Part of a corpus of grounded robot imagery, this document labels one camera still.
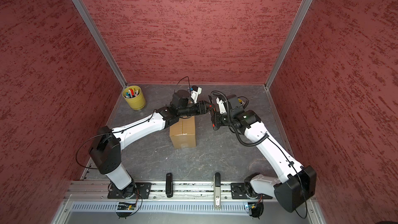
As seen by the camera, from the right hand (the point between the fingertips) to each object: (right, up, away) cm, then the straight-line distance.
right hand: (213, 121), depth 77 cm
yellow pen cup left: (-52, +14, +23) cm, 59 cm away
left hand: (-1, +6, +1) cm, 6 cm away
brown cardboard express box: (-16, -6, +1) cm, 17 cm away
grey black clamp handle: (+1, -32, -5) cm, 32 cm away
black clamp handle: (-22, -31, -2) cm, 39 cm away
